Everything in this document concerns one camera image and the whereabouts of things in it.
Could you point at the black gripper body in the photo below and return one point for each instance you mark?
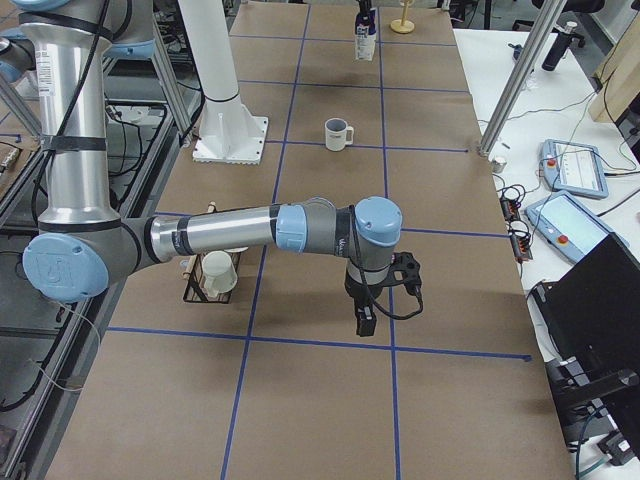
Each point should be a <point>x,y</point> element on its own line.
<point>358,288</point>

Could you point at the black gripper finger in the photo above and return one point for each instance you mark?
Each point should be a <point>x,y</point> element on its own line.
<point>365,322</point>
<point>364,10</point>

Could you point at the blue white milk carton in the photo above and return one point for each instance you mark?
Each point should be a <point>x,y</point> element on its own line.
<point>365,35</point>

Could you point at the white mug with handle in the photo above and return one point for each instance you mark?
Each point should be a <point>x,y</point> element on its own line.
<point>338,134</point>

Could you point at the wooden cup tree stand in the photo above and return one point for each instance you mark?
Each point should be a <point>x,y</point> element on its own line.
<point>403,25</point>

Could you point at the white upturned cup right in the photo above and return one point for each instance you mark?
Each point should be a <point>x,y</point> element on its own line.
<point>219,273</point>

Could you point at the teach pendant near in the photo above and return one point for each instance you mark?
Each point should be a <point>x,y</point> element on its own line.
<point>568,225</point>

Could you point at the teach pendant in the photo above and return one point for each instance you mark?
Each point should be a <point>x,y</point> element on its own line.
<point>568,225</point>
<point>574,167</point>

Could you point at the black monitor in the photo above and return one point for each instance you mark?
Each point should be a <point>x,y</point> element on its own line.
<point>592,315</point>

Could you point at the teach pendant far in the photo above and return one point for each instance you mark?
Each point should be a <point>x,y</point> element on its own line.
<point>574,167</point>

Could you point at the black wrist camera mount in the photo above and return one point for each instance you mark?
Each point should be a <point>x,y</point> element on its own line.
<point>404,271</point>

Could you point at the white camera stand base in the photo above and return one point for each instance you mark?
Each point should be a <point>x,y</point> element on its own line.
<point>228,132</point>

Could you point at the aluminium profile post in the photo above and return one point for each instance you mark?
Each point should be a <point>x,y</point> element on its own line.
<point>543,24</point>

